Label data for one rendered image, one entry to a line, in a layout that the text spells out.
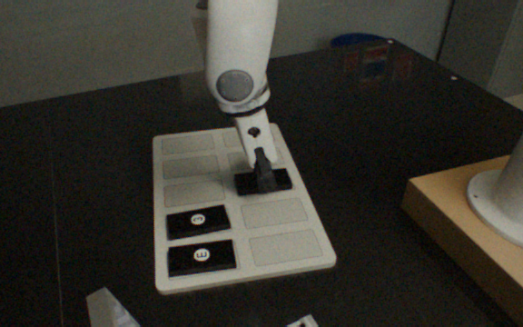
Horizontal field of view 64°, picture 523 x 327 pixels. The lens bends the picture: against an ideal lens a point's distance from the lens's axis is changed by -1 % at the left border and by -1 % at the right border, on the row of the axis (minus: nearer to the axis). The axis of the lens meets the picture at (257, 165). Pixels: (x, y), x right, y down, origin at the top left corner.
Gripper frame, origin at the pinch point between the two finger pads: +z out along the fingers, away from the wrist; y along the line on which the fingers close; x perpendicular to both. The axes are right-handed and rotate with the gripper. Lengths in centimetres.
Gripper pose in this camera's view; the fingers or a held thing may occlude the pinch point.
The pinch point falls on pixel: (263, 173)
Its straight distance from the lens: 76.6
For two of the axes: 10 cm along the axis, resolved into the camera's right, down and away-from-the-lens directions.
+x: -9.6, 2.8, -0.2
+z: 2.0, 7.5, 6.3
